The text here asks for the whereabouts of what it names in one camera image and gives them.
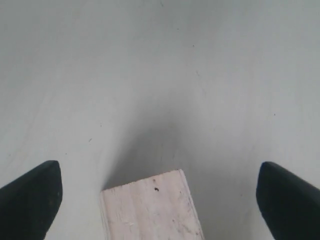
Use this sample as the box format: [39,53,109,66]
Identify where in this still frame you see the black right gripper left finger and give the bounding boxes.
[0,160,63,240]

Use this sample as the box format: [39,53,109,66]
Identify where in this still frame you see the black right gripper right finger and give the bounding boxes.
[255,161,320,240]

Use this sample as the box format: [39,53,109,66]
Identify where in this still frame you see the largest wooden cube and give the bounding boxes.
[100,169,205,240]

